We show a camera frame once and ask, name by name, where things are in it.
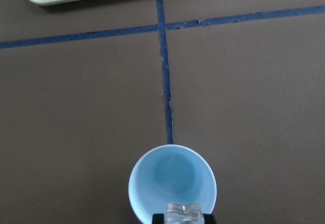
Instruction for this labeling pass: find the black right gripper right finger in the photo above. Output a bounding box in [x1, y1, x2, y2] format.
[203, 214, 215, 224]

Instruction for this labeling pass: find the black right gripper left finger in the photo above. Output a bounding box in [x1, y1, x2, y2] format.
[151, 214, 165, 224]

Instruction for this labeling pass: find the clear ice cube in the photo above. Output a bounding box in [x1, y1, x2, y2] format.
[164, 203, 205, 224]

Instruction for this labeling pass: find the light blue plastic cup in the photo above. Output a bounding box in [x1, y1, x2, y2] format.
[128, 144, 217, 223]

